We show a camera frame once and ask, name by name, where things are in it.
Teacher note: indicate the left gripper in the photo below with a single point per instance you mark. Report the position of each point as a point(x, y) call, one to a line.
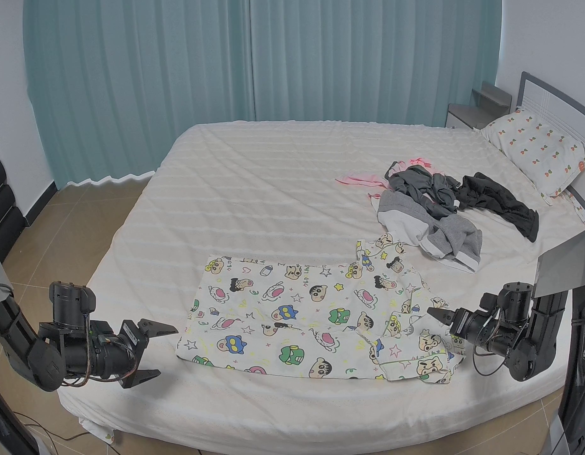
point(117, 353)

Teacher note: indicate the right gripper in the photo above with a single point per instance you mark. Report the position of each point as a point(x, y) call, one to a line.
point(470, 325)

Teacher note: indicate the white printed pyjama top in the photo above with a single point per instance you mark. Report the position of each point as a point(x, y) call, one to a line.
point(283, 311)

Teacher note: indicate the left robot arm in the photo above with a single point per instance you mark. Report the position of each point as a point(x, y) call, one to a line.
point(46, 358)

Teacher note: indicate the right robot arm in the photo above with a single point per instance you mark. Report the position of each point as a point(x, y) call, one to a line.
point(534, 339)

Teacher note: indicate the bed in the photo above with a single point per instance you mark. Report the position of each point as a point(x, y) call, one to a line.
point(273, 183)

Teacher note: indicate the grey and white garment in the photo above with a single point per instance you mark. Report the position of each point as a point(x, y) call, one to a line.
point(401, 221)

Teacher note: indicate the black garment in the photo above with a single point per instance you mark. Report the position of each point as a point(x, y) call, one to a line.
point(491, 197)

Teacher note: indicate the dark grey garment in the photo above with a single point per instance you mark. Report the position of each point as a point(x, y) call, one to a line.
point(415, 183)

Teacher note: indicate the pink garment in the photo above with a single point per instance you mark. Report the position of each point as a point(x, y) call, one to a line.
point(358, 178)

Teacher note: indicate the white printed pillow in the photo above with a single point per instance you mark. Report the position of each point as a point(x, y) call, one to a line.
point(534, 145)

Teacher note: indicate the grey bedside table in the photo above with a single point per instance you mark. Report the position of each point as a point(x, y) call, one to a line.
point(467, 114)

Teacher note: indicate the black chest of drawers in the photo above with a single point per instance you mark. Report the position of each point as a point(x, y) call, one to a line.
point(1, 206)

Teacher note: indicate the blue-green curtain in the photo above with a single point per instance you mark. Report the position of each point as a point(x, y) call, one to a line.
point(368, 45)
point(140, 74)

